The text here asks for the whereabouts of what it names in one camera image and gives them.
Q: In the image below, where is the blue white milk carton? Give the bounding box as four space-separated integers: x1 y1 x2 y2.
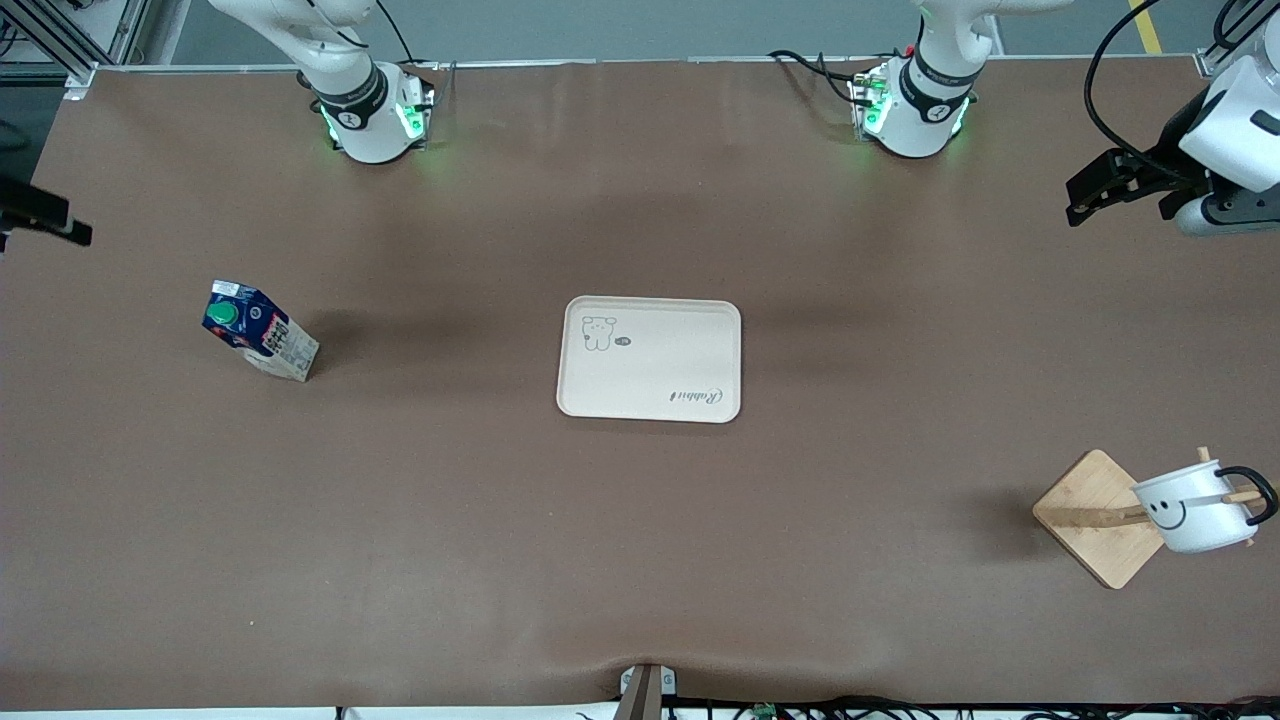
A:
201 280 322 383

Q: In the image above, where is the white smiley mug black handle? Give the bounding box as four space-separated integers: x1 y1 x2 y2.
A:
1130 460 1280 555

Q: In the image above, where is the wooden cup rack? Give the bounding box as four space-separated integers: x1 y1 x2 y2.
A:
1033 447 1263 589

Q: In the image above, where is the cream tray with Rabbit print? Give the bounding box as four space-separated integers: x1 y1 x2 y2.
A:
556 295 743 424

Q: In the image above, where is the brown table mat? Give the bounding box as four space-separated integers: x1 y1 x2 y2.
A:
0 55 1280 713

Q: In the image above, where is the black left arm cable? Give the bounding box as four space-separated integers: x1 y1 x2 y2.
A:
1085 0 1236 183

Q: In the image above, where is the aluminium frame post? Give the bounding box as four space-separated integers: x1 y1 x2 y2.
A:
1195 0 1280 79
0 0 151 98

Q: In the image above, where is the black base cable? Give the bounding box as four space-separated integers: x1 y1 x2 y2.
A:
392 20 457 101
768 48 873 107

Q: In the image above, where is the metal bracket with brown post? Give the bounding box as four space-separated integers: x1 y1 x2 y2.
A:
619 663 678 720

